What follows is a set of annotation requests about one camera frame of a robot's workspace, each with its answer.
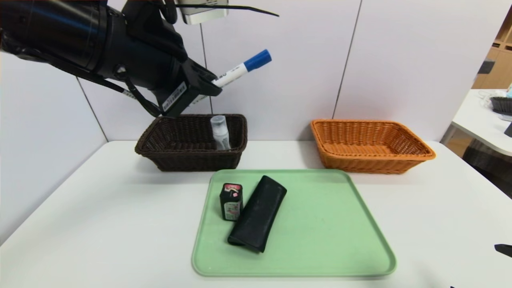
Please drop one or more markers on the dark brown wicker basket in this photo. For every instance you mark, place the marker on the dark brown wicker basket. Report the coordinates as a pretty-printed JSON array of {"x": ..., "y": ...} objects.
[{"x": 176, "y": 156}]

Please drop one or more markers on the white plastic bottle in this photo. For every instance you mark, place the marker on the white plastic bottle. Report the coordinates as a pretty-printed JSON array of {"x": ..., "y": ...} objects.
[{"x": 220, "y": 134}]

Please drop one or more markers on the black soft glasses case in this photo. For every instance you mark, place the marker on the black soft glasses case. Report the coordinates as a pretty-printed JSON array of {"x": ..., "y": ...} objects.
[{"x": 256, "y": 218}]

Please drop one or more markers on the dark woven furniture piece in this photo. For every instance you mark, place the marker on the dark woven furniture piece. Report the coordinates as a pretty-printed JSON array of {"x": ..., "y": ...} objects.
[{"x": 488, "y": 164}]

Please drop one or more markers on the light wooden shelf unit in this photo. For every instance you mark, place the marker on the light wooden shelf unit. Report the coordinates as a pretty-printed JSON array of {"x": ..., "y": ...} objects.
[{"x": 498, "y": 68}]

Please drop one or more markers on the orange wicker basket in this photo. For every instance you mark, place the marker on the orange wicker basket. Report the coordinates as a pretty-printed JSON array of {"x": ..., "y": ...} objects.
[{"x": 360, "y": 160}]

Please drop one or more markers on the small black drink carton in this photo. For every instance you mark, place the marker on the small black drink carton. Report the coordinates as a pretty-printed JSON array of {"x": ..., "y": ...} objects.
[{"x": 231, "y": 204}]

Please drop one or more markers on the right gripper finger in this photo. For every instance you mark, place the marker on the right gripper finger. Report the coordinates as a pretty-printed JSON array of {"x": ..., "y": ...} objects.
[{"x": 506, "y": 250}]

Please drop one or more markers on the white side table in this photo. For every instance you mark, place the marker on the white side table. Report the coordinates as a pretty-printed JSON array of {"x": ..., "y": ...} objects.
[{"x": 480, "y": 120}]

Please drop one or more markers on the blue capped white marker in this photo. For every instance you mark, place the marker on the blue capped white marker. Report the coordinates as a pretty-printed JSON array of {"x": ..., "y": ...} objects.
[{"x": 240, "y": 70}]

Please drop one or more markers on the light green plastic tray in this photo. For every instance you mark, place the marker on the light green plastic tray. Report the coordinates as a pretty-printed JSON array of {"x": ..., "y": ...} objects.
[{"x": 332, "y": 240}]

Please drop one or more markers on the flat black object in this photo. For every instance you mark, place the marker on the flat black object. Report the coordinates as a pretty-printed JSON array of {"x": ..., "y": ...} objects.
[{"x": 508, "y": 130}]

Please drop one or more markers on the small dark wicker basket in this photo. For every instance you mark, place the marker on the small dark wicker basket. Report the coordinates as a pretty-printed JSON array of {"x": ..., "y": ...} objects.
[{"x": 502, "y": 105}]

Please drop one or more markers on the dark grey box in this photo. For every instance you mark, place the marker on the dark grey box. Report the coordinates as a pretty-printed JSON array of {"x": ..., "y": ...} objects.
[{"x": 485, "y": 67}]

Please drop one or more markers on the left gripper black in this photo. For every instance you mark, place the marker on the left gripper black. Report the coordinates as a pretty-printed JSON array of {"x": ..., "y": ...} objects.
[{"x": 80, "y": 36}]

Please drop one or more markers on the pale teal object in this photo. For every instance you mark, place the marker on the pale teal object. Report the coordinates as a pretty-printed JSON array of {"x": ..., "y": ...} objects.
[{"x": 509, "y": 90}]

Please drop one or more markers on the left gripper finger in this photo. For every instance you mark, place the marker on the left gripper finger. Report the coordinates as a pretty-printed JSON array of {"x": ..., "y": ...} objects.
[{"x": 206, "y": 84}]

